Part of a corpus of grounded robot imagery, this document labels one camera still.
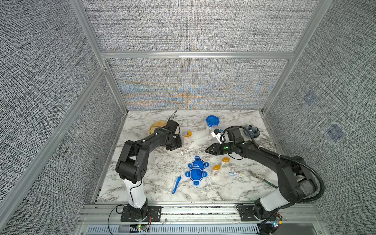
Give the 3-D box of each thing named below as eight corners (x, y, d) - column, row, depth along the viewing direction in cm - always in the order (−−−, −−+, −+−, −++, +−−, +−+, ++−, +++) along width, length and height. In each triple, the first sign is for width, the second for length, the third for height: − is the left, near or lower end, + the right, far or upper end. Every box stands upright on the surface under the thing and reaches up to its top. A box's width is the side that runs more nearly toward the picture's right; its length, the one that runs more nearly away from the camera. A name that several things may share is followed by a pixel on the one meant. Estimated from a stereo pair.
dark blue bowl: (245, 139, 105) (247, 134, 101) (242, 129, 111) (244, 124, 106) (257, 139, 105) (260, 134, 101) (254, 129, 111) (256, 124, 106)
